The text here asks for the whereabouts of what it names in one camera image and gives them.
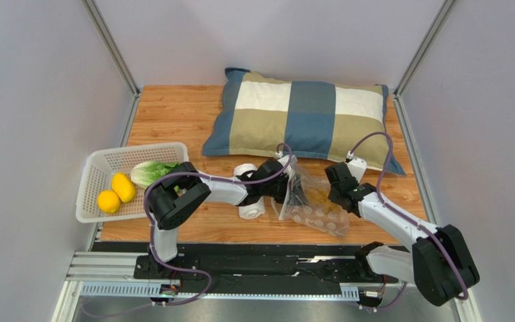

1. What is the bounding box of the purple cable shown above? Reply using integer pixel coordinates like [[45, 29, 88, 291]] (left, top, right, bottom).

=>
[[142, 142, 294, 307], [349, 131, 469, 301]]

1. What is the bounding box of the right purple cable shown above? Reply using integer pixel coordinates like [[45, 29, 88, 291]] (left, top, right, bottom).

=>
[[349, 131, 469, 301]]

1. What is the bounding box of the rolled white towel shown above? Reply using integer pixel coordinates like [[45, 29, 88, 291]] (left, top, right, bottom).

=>
[[233, 163, 266, 220]]

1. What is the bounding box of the clear zip top bag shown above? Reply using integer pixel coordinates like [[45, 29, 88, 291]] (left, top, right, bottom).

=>
[[271, 156, 350, 237]]

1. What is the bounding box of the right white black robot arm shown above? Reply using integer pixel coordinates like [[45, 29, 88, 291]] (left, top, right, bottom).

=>
[[325, 162, 480, 307]]

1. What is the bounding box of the white perforated plastic basket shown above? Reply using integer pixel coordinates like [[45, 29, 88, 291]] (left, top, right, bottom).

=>
[[75, 142, 189, 223]]

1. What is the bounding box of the green white fake cabbage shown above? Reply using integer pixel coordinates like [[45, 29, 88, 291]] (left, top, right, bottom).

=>
[[130, 161, 180, 190]]

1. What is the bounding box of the checkered blue beige pillow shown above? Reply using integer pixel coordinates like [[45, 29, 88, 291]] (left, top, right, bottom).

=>
[[202, 68, 406, 176]]

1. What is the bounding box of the left aluminium frame post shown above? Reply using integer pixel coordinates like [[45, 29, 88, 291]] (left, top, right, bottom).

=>
[[82, 0, 141, 97]]

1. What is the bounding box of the right aluminium frame post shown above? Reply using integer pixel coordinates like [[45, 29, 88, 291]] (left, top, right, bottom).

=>
[[392, 0, 458, 223]]

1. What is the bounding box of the aluminium frame post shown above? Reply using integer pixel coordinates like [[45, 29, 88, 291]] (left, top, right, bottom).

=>
[[82, 0, 141, 97], [392, 0, 458, 223]]

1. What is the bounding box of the orange fake food piece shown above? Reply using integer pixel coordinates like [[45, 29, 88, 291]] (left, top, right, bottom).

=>
[[304, 186, 342, 215]]

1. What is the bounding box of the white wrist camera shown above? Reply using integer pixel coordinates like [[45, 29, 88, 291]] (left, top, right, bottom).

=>
[[345, 152, 367, 183], [275, 152, 297, 178]]

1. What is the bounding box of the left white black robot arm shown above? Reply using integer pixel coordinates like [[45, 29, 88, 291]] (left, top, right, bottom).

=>
[[134, 156, 296, 279]]

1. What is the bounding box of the yellow fake corn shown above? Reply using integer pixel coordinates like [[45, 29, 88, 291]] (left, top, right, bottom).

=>
[[111, 172, 136, 203]]

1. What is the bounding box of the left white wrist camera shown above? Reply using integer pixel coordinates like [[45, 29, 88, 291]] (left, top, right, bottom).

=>
[[275, 152, 297, 178]]

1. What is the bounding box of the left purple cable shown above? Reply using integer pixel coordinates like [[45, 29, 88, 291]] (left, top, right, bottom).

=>
[[142, 142, 294, 307]]

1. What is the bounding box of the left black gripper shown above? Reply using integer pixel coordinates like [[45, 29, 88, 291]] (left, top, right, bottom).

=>
[[261, 173, 310, 207]]

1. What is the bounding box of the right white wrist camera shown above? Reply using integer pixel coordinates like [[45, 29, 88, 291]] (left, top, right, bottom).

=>
[[345, 152, 367, 183]]

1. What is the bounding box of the yellow fake lemon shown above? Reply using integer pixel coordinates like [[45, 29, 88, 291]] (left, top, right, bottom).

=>
[[97, 190, 121, 214]]

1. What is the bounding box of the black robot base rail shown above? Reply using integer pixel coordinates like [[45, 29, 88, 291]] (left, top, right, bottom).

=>
[[78, 241, 446, 309]]

